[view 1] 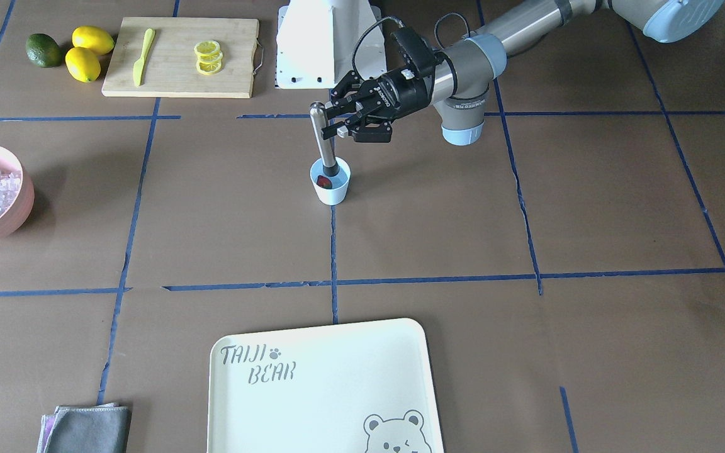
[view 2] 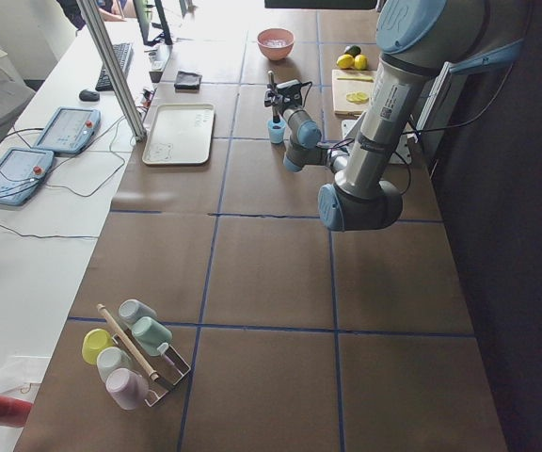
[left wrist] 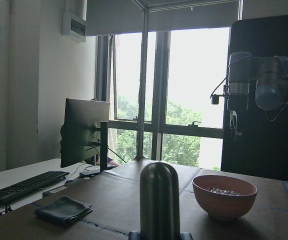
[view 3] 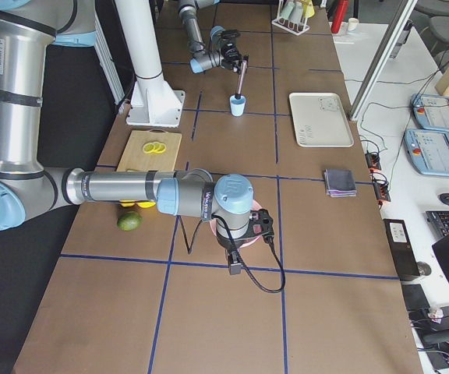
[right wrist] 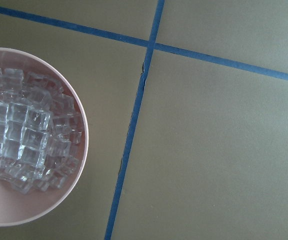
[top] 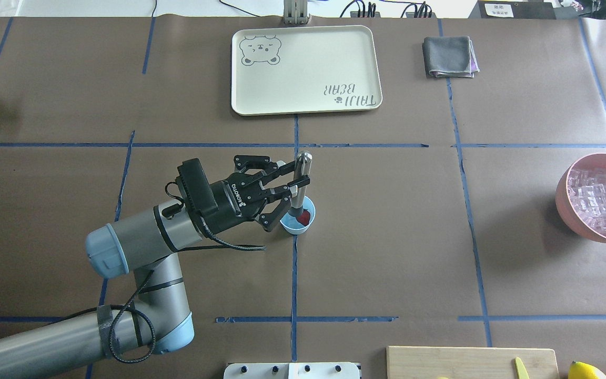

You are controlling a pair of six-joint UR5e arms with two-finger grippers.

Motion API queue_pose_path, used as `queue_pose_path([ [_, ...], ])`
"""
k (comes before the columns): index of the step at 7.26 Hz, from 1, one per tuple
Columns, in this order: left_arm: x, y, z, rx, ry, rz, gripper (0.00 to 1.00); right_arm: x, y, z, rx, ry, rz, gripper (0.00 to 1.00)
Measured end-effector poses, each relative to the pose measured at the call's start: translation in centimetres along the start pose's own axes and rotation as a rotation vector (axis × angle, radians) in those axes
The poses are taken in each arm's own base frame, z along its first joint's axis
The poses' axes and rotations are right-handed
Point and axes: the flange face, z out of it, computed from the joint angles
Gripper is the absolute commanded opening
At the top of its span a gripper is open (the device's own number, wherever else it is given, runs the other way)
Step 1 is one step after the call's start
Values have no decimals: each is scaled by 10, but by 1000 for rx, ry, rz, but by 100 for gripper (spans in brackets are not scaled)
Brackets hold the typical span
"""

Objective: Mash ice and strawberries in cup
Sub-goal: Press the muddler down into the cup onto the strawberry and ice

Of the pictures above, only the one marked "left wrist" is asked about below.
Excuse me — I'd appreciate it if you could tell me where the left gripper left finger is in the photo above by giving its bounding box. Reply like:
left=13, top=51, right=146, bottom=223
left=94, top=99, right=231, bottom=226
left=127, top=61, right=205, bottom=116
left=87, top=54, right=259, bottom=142
left=128, top=231, right=141, bottom=240

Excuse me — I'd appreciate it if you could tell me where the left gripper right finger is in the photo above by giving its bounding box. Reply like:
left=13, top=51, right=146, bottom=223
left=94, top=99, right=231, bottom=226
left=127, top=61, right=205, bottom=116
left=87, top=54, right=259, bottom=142
left=180, top=232, right=193, bottom=240

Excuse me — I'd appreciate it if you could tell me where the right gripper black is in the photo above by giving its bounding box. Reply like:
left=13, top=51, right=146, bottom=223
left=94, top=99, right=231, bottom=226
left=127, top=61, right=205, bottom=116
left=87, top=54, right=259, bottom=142
left=226, top=94, right=249, bottom=139

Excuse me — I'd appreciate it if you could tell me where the steel muddler black tip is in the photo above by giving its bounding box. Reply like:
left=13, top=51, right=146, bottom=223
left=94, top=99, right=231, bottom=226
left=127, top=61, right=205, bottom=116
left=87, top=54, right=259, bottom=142
left=140, top=162, right=181, bottom=240

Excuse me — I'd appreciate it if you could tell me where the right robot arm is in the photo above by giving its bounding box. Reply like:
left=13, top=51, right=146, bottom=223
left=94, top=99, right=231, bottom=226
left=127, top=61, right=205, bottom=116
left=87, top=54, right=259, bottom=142
left=224, top=51, right=288, bottom=140

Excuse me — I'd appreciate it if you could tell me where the clear ice cubes pile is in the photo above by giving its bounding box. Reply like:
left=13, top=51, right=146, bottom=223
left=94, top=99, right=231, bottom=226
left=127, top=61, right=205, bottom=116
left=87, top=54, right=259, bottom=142
left=207, top=187, right=240, bottom=196

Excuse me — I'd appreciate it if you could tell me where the pink bowl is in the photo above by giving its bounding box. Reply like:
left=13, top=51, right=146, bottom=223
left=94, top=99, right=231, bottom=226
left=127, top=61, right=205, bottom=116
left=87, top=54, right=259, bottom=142
left=192, top=175, right=258, bottom=221

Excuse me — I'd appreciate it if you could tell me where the black partition panel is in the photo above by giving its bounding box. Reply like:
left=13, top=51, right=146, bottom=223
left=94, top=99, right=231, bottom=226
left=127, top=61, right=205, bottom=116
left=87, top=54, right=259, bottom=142
left=221, top=15, right=288, bottom=181

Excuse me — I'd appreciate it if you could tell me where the black monitor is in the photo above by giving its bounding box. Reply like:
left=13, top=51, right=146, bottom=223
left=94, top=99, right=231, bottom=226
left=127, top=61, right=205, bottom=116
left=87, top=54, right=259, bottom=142
left=60, top=98, right=110, bottom=172

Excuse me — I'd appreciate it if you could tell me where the black keyboard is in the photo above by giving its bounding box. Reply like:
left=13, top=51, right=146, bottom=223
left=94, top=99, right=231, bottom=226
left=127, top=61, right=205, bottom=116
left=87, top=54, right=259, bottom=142
left=0, top=171, right=69, bottom=205

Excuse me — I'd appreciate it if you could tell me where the right camera cable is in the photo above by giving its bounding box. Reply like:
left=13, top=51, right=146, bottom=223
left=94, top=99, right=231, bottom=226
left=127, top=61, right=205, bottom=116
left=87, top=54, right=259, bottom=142
left=211, top=76, right=229, bottom=96

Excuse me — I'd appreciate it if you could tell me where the white wall electrical box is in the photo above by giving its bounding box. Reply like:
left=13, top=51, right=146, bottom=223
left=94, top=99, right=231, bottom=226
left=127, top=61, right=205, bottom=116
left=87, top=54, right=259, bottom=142
left=62, top=12, right=87, bottom=43

